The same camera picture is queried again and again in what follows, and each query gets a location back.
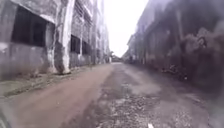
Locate distant trees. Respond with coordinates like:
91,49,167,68
109,50,124,63

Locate worn brown dirt road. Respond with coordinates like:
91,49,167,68
0,61,224,128

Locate dark weathered building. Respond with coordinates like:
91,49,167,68
121,0,224,88

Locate weathered grey concrete building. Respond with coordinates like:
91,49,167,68
0,0,112,81

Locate grey gravel verge strip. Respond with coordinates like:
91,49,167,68
0,63,101,98

